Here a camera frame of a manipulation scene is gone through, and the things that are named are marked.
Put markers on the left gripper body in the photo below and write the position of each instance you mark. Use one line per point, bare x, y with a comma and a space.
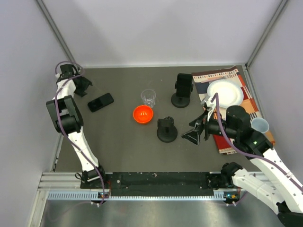
78, 79

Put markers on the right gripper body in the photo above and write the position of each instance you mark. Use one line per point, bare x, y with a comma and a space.
204, 125

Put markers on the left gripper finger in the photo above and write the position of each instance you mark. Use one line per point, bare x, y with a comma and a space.
80, 92
86, 83

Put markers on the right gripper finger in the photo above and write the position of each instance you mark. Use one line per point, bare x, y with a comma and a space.
193, 135
198, 119

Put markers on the black phone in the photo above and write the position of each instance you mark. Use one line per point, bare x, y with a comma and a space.
184, 85
100, 102

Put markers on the black phone stand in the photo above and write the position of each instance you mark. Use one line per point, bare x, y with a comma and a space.
181, 98
167, 131

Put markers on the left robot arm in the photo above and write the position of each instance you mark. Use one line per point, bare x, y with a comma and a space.
68, 120

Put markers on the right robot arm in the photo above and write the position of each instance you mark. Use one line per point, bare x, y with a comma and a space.
285, 193

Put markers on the white paper plate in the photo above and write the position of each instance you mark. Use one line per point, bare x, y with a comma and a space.
229, 93

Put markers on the patterned cloth mat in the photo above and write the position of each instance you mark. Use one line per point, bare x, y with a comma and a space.
203, 80

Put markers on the orange bowl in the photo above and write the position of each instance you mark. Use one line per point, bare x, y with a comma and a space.
143, 114

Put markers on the pale blue cup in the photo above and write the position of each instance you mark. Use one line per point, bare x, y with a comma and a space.
260, 124

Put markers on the clear plastic cup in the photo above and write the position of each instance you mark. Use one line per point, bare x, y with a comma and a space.
148, 97

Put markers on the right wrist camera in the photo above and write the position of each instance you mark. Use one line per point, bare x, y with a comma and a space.
209, 103

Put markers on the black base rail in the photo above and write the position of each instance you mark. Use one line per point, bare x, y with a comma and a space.
160, 184

